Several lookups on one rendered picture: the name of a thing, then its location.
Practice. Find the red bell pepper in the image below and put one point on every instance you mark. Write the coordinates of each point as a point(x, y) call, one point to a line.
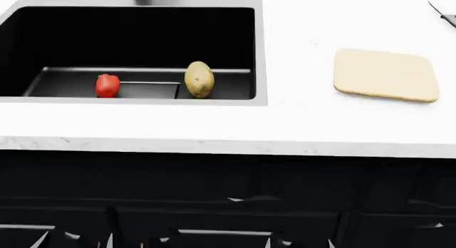
point(107, 85)

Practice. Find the yellow-brown potato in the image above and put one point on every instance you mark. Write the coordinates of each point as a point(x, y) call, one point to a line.
point(199, 79)

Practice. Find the beige wooden cutting board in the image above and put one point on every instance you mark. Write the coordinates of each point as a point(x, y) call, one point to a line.
point(386, 74)

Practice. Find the dark cabinet front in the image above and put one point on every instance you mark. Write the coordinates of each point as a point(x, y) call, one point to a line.
point(228, 202)

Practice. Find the black kitchen sink basin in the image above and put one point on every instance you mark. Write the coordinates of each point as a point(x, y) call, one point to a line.
point(128, 39)

